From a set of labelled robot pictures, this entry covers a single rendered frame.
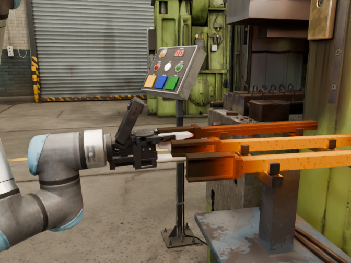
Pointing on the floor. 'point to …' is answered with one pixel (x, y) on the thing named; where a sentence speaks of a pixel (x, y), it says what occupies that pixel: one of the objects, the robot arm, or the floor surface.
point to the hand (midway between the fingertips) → (187, 131)
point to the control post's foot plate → (172, 239)
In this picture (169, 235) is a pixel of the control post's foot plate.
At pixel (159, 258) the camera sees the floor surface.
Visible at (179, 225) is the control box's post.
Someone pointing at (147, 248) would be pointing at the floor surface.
